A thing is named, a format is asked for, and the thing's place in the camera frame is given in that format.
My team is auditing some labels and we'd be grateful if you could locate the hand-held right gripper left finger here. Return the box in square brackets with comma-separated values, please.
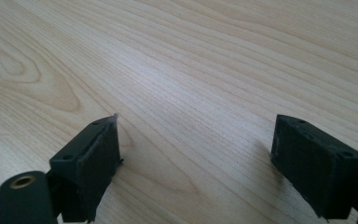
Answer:
[48, 113, 125, 224]

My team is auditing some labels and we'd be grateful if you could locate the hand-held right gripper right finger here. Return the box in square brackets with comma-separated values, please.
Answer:
[269, 114, 358, 220]

